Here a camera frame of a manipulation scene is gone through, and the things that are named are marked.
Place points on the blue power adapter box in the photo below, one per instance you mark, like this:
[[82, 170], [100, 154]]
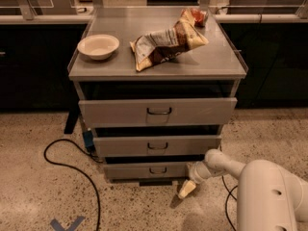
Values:
[[88, 141]]

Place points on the white ceramic bowl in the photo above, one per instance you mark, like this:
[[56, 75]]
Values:
[[98, 47]]

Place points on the dark counter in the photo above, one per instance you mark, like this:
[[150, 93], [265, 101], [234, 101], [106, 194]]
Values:
[[276, 55], [33, 65]]

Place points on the grey bottom drawer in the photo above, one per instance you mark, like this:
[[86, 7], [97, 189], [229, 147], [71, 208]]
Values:
[[146, 170]]

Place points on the grey top drawer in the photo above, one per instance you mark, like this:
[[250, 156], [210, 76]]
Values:
[[157, 112]]

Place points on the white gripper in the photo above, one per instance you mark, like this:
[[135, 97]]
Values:
[[196, 174]]

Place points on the red snack bag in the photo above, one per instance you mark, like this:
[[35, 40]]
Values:
[[195, 16]]

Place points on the grey drawer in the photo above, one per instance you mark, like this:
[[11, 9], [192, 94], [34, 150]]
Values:
[[157, 112], [154, 146], [146, 170]]

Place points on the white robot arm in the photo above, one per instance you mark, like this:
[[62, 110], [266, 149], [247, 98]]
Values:
[[269, 197]]

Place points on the dark counter right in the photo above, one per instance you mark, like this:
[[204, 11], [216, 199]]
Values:
[[276, 55]]

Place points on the crumpled chip bag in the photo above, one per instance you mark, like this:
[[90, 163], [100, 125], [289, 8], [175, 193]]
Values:
[[165, 45]]

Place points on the dark counter left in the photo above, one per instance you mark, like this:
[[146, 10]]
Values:
[[33, 65]]

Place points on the grey metal drawer cabinet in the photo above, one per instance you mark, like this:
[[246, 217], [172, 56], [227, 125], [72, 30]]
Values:
[[210, 71]]

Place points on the grey middle drawer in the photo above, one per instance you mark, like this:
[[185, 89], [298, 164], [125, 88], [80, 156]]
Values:
[[154, 146]]

